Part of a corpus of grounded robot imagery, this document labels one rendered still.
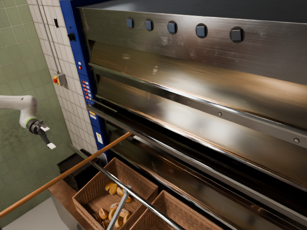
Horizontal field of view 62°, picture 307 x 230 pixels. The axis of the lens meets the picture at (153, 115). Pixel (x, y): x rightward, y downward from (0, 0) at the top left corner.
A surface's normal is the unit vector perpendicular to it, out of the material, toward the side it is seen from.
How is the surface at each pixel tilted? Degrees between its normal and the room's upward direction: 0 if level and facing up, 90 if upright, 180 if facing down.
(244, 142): 70
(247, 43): 90
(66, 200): 0
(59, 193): 0
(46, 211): 0
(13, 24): 90
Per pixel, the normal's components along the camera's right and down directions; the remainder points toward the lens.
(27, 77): 0.71, 0.30
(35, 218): -0.09, -0.85
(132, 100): -0.69, 0.11
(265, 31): -0.70, 0.42
